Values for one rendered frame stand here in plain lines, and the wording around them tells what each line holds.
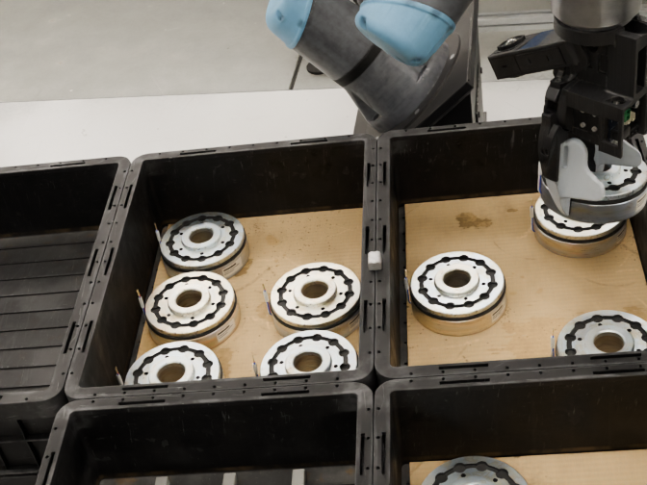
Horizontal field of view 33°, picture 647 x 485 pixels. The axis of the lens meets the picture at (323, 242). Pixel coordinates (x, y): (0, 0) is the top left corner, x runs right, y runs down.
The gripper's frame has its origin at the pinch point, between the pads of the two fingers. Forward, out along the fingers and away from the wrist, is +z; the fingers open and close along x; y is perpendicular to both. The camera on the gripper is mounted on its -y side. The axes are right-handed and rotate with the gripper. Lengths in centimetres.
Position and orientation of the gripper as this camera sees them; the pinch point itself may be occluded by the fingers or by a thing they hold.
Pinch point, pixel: (574, 188)
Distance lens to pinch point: 111.4
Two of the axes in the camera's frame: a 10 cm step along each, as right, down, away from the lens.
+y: 7.1, 3.7, -6.0
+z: 1.4, 7.6, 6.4
